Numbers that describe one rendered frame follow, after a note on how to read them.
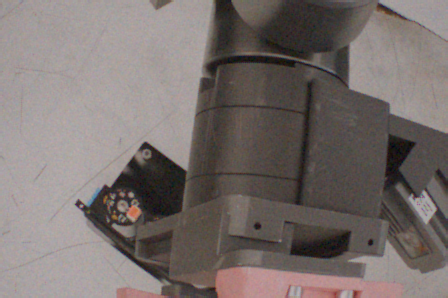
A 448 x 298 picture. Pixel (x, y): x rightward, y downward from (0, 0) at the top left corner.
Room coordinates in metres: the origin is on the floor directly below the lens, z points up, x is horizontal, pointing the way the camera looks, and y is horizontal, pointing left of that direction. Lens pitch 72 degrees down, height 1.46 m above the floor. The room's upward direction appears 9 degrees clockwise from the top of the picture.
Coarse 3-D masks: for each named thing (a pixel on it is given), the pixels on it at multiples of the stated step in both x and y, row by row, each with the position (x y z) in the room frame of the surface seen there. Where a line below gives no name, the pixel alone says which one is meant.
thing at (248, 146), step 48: (240, 96) 0.14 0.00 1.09; (288, 96) 0.14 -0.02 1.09; (192, 144) 0.13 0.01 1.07; (240, 144) 0.12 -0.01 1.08; (288, 144) 0.12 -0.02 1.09; (192, 192) 0.11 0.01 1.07; (240, 192) 0.11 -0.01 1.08; (288, 192) 0.11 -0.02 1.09; (144, 240) 0.10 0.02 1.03; (336, 240) 0.10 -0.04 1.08; (384, 240) 0.09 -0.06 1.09
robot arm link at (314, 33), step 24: (168, 0) 0.19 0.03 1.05; (240, 0) 0.17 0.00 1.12; (264, 0) 0.16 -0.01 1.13; (288, 0) 0.15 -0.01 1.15; (312, 0) 0.15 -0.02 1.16; (336, 0) 0.15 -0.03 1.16; (360, 0) 0.16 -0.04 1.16; (264, 24) 0.16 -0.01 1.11; (288, 24) 0.15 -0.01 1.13; (312, 24) 0.15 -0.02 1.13; (336, 24) 0.15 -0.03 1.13; (360, 24) 0.16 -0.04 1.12; (312, 48) 0.15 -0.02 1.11; (336, 48) 0.16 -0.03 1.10
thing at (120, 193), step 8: (112, 192) 0.17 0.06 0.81; (120, 192) 0.17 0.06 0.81; (128, 192) 0.17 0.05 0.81; (136, 192) 0.17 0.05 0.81; (104, 200) 0.16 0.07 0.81; (112, 200) 0.17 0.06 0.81; (120, 200) 0.17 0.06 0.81; (128, 200) 0.17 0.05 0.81; (136, 200) 0.17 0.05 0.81; (104, 208) 0.16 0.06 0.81; (112, 208) 0.16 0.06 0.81; (112, 216) 0.16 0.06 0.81; (120, 216) 0.16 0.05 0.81; (120, 224) 0.15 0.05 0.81; (128, 224) 0.15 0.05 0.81
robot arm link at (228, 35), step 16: (224, 0) 0.18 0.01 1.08; (224, 16) 0.17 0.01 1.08; (240, 16) 0.17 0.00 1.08; (208, 32) 0.17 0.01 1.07; (224, 32) 0.17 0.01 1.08; (240, 32) 0.17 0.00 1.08; (256, 32) 0.16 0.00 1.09; (208, 48) 0.16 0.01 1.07; (224, 48) 0.16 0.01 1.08; (240, 48) 0.16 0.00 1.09; (256, 48) 0.16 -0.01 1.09; (272, 48) 0.16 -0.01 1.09; (288, 48) 0.16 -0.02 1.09; (208, 64) 0.16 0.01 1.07; (224, 64) 0.16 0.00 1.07; (288, 64) 0.16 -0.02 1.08; (304, 64) 0.16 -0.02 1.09; (320, 64) 0.16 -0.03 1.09; (336, 64) 0.16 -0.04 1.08
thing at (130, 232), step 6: (120, 204) 0.16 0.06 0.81; (126, 204) 0.16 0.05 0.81; (120, 210) 0.16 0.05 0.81; (126, 210) 0.16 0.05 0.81; (114, 216) 0.16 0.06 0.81; (138, 222) 0.16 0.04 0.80; (114, 228) 0.15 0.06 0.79; (120, 228) 0.15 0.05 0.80; (126, 228) 0.15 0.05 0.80; (132, 228) 0.15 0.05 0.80; (126, 234) 0.15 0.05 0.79; (132, 234) 0.15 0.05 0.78; (132, 240) 0.15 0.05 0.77
